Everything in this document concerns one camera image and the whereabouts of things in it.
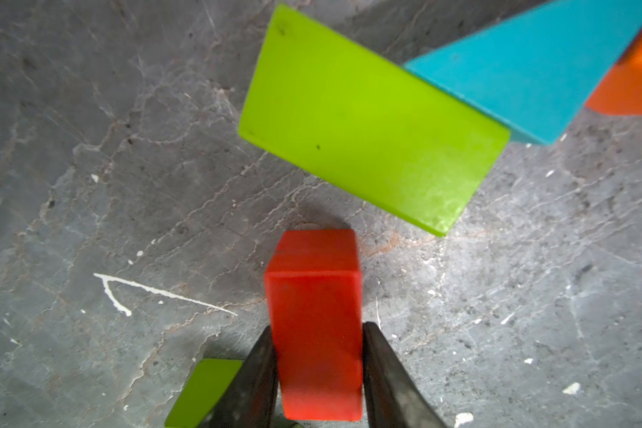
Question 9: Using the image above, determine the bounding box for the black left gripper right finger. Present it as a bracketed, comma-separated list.
[362, 322, 446, 428]

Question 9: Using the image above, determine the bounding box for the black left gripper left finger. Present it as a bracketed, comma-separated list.
[198, 326, 278, 428]

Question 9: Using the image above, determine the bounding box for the red block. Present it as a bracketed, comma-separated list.
[265, 229, 363, 422]

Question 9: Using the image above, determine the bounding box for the green block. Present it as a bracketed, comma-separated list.
[164, 358, 243, 428]
[238, 4, 510, 236]

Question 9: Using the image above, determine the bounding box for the teal triangle block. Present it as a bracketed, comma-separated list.
[404, 0, 642, 146]

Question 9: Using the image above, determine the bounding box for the orange block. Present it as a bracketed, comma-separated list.
[586, 31, 642, 116]

